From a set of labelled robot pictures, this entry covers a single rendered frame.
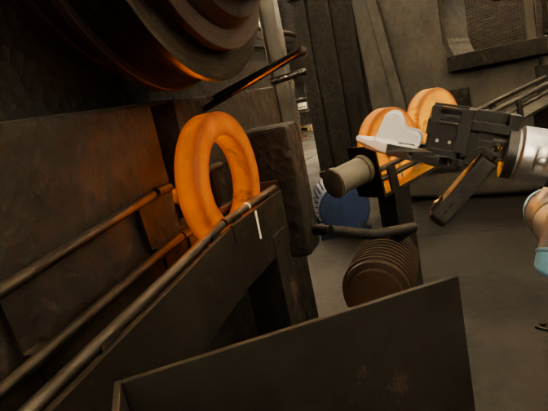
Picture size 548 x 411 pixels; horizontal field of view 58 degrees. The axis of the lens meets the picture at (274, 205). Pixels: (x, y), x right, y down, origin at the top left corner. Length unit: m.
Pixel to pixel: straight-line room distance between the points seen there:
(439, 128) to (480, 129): 0.05
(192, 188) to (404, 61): 2.82
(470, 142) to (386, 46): 2.64
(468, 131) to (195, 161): 0.36
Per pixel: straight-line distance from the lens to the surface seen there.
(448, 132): 0.71
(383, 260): 0.92
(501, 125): 0.72
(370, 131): 1.01
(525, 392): 1.50
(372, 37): 3.41
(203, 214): 0.61
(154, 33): 0.55
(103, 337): 0.43
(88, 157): 0.57
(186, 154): 0.61
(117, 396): 0.27
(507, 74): 3.20
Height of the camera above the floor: 0.84
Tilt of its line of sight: 12 degrees down
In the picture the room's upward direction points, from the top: 12 degrees counter-clockwise
